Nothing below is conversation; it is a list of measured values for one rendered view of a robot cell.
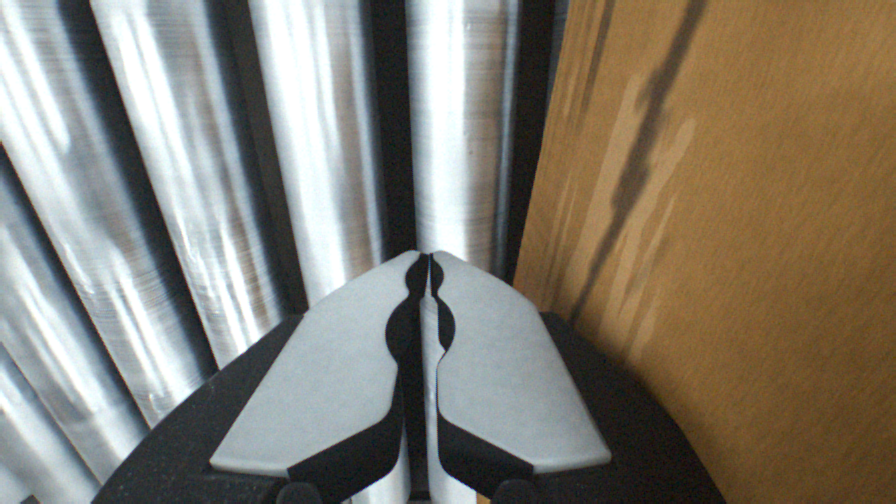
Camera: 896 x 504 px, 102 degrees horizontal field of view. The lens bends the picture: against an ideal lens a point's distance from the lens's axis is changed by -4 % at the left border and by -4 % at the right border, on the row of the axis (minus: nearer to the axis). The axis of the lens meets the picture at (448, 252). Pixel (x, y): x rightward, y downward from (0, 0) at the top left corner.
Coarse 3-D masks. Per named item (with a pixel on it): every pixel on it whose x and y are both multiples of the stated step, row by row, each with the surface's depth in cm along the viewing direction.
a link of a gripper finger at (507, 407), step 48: (432, 288) 12; (480, 288) 10; (480, 336) 8; (528, 336) 8; (480, 384) 7; (528, 384) 7; (480, 432) 6; (528, 432) 6; (576, 432) 6; (480, 480) 7; (528, 480) 6
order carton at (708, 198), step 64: (576, 0) 13; (640, 0) 9; (704, 0) 7; (768, 0) 5; (832, 0) 4; (576, 64) 13; (640, 64) 9; (704, 64) 6; (768, 64) 5; (832, 64) 4; (576, 128) 12; (640, 128) 8; (704, 128) 6; (768, 128) 5; (832, 128) 4; (576, 192) 12; (640, 192) 8; (704, 192) 6; (768, 192) 5; (832, 192) 4; (576, 256) 11; (640, 256) 8; (704, 256) 6; (768, 256) 5; (832, 256) 4; (576, 320) 11; (640, 320) 8; (704, 320) 6; (768, 320) 5; (832, 320) 4; (640, 384) 7; (704, 384) 6; (768, 384) 5; (832, 384) 4; (704, 448) 6; (768, 448) 5; (832, 448) 4
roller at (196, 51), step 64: (128, 0) 14; (192, 0) 15; (128, 64) 15; (192, 64) 15; (192, 128) 16; (192, 192) 17; (256, 192) 19; (192, 256) 19; (256, 256) 20; (256, 320) 21
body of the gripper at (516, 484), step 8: (512, 480) 5; (520, 480) 5; (288, 488) 5; (296, 488) 5; (304, 488) 5; (312, 488) 5; (504, 488) 5; (512, 488) 5; (520, 488) 5; (528, 488) 5; (280, 496) 5; (288, 496) 5; (296, 496) 5; (304, 496) 5; (312, 496) 5; (496, 496) 5; (504, 496) 5; (512, 496) 5; (520, 496) 5; (528, 496) 5; (536, 496) 5
